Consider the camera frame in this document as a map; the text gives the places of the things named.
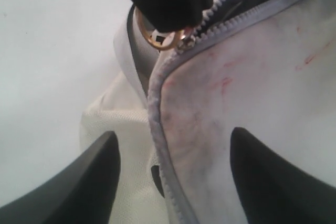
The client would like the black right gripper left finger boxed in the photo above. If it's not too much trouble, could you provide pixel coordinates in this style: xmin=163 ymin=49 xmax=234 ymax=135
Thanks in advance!
xmin=1 ymin=131 xmax=121 ymax=223

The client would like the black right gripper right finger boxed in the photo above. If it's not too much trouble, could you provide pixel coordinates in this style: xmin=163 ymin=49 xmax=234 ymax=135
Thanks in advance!
xmin=230 ymin=127 xmax=335 ymax=223

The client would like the white fabric backpack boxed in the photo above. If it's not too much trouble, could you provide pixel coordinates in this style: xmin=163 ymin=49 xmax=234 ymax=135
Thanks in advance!
xmin=80 ymin=0 xmax=335 ymax=223

